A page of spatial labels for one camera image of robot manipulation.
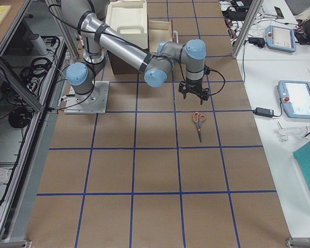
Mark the aluminium frame post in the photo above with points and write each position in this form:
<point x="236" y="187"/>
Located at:
<point x="249" y="20"/>

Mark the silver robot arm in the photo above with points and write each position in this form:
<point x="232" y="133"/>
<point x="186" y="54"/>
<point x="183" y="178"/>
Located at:
<point x="87" y="18"/>

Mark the near blue teach pendant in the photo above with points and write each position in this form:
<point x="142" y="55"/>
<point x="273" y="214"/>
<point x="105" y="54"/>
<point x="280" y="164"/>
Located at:
<point x="295" y="98"/>

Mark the grey orange scissors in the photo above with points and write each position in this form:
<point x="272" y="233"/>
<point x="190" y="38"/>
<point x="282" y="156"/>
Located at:
<point x="198" y="119"/>

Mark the black power adapter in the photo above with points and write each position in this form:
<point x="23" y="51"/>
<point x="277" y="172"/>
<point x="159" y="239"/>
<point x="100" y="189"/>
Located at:
<point x="264" y="112"/>

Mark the white cylinder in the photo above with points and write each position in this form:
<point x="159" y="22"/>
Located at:
<point x="38" y="44"/>

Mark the white plastic tray box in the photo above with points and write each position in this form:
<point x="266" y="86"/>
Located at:
<point x="129" y="18"/>

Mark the far blue teach pendant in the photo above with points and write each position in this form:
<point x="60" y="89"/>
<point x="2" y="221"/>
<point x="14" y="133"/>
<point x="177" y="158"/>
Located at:
<point x="280" y="38"/>

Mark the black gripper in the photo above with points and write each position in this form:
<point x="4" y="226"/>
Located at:
<point x="193" y="87"/>

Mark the dark brown drawer cabinet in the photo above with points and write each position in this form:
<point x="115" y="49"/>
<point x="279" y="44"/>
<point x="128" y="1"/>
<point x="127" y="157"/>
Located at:
<point x="124" y="67"/>

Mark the clear acrylic part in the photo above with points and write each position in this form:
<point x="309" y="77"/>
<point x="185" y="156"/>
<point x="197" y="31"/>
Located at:
<point x="299" y="133"/>

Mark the blue teach pendant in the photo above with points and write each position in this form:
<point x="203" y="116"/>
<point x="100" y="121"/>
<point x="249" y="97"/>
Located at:
<point x="280" y="38"/>
<point x="295" y="98"/>

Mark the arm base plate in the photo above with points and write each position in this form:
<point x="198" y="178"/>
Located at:
<point x="96" y="103"/>

